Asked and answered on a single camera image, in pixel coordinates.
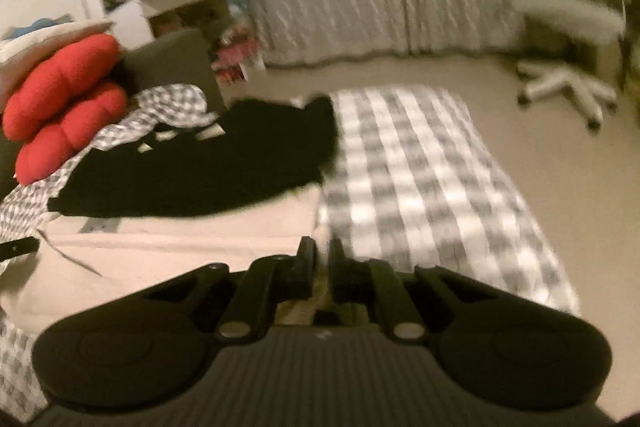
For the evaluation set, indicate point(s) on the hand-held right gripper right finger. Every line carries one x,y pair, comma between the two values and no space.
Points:
337,272

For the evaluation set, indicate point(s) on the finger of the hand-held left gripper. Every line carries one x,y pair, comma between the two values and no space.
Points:
17,249

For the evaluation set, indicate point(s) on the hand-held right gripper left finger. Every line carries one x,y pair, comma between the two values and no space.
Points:
306,267

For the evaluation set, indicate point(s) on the white shirt with black trim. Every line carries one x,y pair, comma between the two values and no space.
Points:
175,247

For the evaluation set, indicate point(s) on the black garment with white stripes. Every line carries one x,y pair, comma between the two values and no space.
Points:
200,172

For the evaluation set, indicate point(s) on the grey checkered bedsheet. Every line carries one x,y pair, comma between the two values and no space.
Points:
425,182

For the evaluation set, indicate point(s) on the grey white pillow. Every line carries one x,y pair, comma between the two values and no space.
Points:
45,44

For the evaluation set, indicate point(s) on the small white book rack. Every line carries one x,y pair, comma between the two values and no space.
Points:
237,57

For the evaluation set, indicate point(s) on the blue plush toy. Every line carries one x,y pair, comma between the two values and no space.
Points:
35,27

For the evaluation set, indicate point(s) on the white chair seat cushion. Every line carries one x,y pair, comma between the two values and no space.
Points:
570,14

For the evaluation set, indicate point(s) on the dark olive bed frame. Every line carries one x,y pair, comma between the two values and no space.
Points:
170,62

